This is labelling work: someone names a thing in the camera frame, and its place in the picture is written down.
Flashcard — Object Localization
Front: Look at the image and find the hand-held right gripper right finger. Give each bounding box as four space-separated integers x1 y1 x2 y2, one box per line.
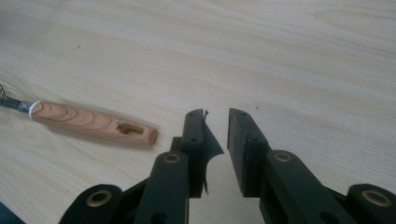
226 107 273 199

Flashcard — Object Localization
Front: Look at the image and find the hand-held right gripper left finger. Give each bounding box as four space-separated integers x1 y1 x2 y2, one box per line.
169 108 225 200

